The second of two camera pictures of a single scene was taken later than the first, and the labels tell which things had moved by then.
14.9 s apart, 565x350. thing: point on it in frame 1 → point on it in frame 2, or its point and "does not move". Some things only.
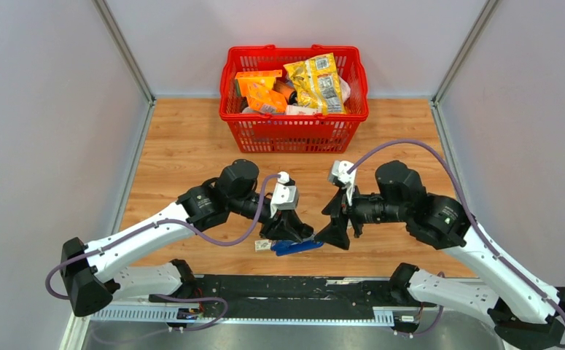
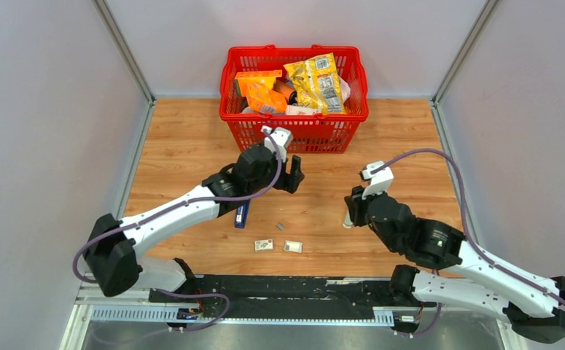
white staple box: x=263 y=244 does not move
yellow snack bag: x=317 y=84 does not move
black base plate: x=291 y=293 does not move
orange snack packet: x=270 y=102 does not move
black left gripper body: x=270 y=228 → x=286 y=181
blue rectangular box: x=285 y=247 → x=240 y=214
